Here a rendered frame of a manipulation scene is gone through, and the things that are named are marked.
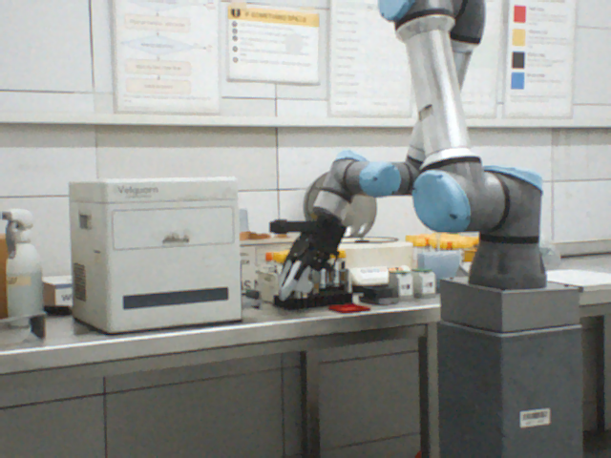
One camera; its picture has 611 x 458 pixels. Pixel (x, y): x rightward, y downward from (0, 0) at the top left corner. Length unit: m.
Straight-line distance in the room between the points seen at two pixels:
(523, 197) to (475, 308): 0.23
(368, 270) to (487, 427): 0.70
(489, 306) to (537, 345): 0.11
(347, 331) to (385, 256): 0.46
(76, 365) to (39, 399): 0.69
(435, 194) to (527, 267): 0.24
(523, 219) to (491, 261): 0.10
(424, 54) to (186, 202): 0.54
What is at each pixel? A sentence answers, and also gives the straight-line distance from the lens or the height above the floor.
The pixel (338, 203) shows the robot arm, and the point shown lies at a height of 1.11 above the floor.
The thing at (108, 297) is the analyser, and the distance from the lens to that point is 1.80.
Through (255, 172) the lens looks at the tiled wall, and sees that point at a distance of 2.60.
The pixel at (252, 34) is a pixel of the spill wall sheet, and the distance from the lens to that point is 2.63.
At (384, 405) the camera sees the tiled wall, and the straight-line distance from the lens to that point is 2.90.
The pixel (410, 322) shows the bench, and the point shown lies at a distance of 2.06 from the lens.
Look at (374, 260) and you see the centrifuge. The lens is 2.38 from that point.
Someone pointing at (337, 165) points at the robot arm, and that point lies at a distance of 2.02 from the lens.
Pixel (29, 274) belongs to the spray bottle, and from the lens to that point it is 1.98.
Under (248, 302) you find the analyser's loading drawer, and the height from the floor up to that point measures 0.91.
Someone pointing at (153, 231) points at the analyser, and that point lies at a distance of 1.82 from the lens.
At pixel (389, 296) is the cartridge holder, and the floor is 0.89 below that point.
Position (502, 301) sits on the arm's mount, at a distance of 1.75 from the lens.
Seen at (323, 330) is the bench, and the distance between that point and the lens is 1.95.
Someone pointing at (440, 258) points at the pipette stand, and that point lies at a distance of 2.29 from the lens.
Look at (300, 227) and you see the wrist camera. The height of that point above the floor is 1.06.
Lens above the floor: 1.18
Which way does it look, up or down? 4 degrees down
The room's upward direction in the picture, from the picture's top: 1 degrees counter-clockwise
